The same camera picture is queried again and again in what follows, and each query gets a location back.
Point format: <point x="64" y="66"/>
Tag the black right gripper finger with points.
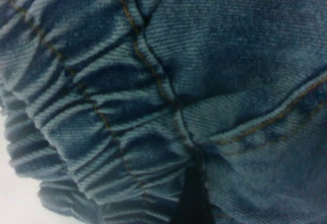
<point x="192" y="201"/>

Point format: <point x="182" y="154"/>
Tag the blue denim pants with print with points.
<point x="178" y="68"/>

